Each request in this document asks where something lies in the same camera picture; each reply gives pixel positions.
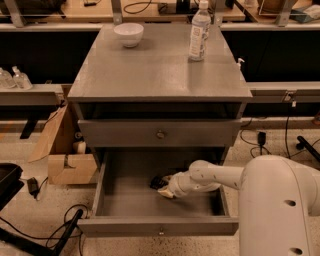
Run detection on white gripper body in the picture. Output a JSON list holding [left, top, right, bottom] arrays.
[[168, 172, 195, 197]]

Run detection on black rxbar chocolate bar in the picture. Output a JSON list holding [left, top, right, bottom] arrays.
[[150, 176, 168, 190]]

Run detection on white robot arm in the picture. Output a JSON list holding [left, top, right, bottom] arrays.
[[158, 155, 320, 256]]

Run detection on open grey middle drawer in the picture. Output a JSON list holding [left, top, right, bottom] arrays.
[[78, 149, 238, 237]]

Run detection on grey wooden drawer cabinet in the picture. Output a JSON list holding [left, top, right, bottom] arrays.
[[68, 23, 252, 163]]

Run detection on closed grey upper drawer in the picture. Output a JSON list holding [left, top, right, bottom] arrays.
[[78, 119, 240, 147]]

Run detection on black power adapter right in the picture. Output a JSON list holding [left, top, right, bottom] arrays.
[[257, 132, 266, 146]]

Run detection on black power adapter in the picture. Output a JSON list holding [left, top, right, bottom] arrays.
[[27, 177, 39, 198], [257, 132, 266, 146]]

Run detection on open cardboard box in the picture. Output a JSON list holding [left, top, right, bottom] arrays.
[[27, 84, 99, 186]]

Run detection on black chair leg right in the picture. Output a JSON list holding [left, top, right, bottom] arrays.
[[296, 136, 320, 162]]

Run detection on small white pump bottle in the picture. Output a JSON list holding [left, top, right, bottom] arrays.
[[237, 58, 245, 71]]

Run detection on black power adapter left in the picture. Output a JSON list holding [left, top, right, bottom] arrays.
[[27, 177, 39, 198]]

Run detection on grey shelf right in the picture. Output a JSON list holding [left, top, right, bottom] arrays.
[[247, 81, 320, 103]]

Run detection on grey shelf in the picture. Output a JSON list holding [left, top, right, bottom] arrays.
[[247, 81, 320, 103], [0, 84, 64, 106]]

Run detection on white ceramic bowl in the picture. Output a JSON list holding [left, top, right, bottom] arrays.
[[114, 23, 144, 48]]

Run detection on black stand base left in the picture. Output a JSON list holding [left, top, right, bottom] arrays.
[[0, 208, 85, 256]]

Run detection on grey shelf left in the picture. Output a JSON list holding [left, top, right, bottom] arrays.
[[0, 84, 64, 106]]

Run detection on black bin left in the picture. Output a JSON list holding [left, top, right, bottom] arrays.
[[0, 163, 24, 211]]

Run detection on clear plastic water bottle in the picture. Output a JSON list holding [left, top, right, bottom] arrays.
[[188, 0, 211, 61]]

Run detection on clear sanitizer pump bottle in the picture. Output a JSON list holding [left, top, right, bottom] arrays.
[[12, 66, 33, 90]]

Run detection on wooden workbench background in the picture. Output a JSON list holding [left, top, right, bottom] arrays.
[[0, 0, 320, 32]]

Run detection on black cable right floor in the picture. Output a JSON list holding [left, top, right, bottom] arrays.
[[239, 103, 320, 160]]

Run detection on black cable floor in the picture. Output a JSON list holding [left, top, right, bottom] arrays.
[[0, 176, 90, 256], [239, 103, 320, 160]]

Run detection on black cable left floor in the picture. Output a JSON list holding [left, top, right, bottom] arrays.
[[0, 176, 90, 256]]

